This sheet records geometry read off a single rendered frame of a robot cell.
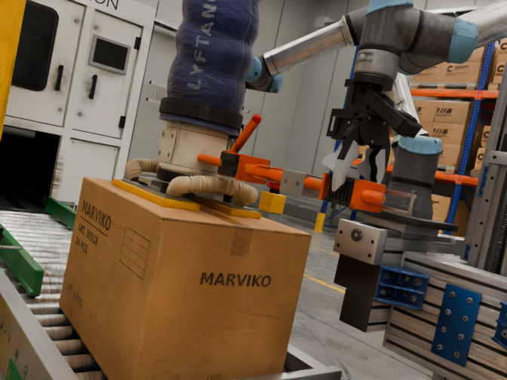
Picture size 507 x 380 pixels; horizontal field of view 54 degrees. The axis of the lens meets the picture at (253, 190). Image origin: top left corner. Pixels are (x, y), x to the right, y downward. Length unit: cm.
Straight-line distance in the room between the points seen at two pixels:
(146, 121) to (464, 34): 1007
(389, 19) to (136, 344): 78
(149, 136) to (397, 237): 972
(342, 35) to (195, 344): 95
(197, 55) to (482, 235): 87
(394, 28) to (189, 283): 64
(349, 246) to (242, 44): 59
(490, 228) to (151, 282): 87
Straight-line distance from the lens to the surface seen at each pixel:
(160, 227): 102
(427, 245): 149
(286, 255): 119
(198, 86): 128
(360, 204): 85
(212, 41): 130
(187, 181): 116
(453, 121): 901
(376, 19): 92
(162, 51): 1102
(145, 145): 1086
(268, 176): 103
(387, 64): 90
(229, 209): 126
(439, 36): 94
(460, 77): 919
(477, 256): 142
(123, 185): 139
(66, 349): 139
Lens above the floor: 109
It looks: 3 degrees down
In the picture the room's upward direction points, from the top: 12 degrees clockwise
